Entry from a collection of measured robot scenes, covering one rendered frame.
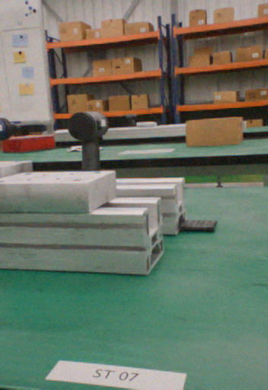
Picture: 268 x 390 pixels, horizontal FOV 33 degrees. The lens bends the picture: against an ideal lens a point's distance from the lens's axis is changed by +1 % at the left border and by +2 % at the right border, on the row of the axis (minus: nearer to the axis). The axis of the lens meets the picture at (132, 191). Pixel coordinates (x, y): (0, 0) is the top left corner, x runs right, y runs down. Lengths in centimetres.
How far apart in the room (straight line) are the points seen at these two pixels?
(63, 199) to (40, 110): 327
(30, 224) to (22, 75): 331
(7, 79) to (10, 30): 38
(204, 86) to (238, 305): 1072
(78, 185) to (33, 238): 11
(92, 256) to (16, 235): 11
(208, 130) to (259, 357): 229
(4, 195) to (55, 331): 23
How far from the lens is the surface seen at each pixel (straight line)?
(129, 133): 416
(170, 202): 74
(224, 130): 263
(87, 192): 57
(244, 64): 1000
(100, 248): 60
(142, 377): 39
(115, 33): 1071
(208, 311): 49
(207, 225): 78
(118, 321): 47
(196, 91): 1120
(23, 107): 392
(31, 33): 391
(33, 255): 64
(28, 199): 61
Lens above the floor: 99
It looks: 10 degrees down
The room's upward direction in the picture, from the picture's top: 4 degrees counter-clockwise
